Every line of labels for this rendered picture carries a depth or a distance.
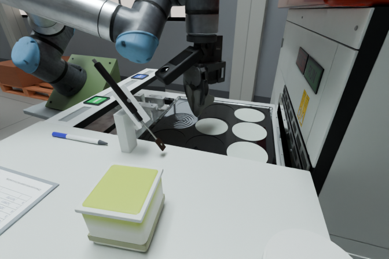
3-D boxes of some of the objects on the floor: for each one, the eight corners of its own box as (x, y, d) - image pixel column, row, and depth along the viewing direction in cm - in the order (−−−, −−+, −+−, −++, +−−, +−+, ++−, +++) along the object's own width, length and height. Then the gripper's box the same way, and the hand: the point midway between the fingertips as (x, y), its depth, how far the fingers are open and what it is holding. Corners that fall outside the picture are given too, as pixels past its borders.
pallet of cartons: (100, 85, 359) (94, 58, 337) (52, 104, 287) (41, 72, 265) (52, 76, 403) (44, 52, 381) (1, 91, 331) (-12, 63, 310)
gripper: (231, 35, 45) (224, 116, 55) (206, 32, 52) (204, 104, 62) (201, 37, 41) (200, 125, 51) (178, 34, 47) (181, 112, 57)
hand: (194, 113), depth 54 cm, fingers closed
